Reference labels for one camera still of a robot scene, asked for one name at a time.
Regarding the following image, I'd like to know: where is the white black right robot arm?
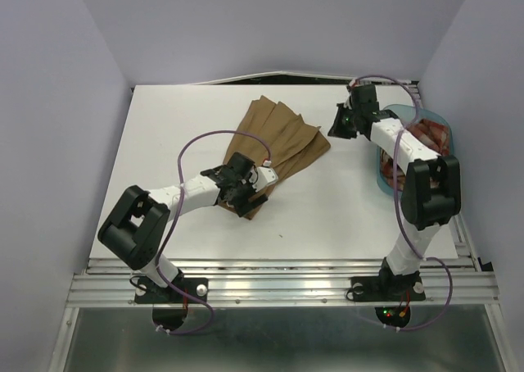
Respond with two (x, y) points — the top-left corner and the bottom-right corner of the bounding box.
(328, 84), (461, 302)

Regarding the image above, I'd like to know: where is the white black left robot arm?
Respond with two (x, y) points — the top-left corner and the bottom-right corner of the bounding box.
(97, 152), (278, 302)

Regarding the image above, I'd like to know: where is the aluminium table frame rail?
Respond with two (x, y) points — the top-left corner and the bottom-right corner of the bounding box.
(48, 80), (508, 372)

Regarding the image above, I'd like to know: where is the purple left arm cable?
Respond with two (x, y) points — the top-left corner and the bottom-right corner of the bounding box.
(151, 130), (273, 335)

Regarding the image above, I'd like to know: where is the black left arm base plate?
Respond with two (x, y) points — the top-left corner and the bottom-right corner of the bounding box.
(129, 275), (209, 305)

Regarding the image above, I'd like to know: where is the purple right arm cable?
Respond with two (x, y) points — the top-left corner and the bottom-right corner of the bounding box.
(347, 75), (454, 332)

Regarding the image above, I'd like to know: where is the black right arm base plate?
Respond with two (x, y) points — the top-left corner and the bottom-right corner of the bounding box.
(345, 274), (426, 303)

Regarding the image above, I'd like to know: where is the red plaid skirt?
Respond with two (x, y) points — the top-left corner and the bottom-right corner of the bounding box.
(378, 118), (453, 188)

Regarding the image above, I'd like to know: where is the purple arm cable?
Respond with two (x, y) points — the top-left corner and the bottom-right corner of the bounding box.
(151, 130), (273, 335)
(347, 75), (454, 332)

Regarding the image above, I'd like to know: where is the teal plastic basket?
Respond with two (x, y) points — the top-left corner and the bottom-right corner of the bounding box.
(376, 108), (454, 196)

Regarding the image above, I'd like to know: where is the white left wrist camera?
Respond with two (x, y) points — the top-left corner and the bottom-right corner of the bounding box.
(249, 166), (278, 193)

